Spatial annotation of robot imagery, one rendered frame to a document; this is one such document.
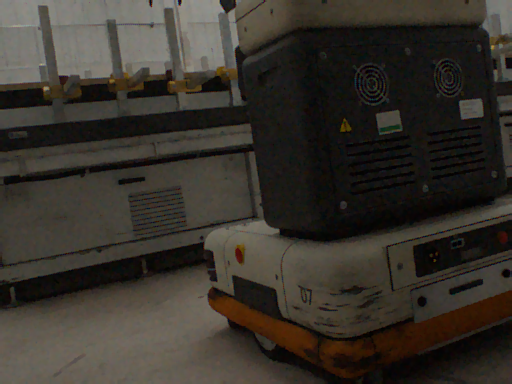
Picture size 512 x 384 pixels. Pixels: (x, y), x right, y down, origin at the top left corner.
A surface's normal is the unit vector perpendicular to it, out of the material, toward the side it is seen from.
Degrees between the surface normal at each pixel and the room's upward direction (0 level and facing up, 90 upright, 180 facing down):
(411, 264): 90
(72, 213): 88
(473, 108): 90
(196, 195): 90
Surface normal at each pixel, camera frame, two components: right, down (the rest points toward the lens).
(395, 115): 0.44, -0.01
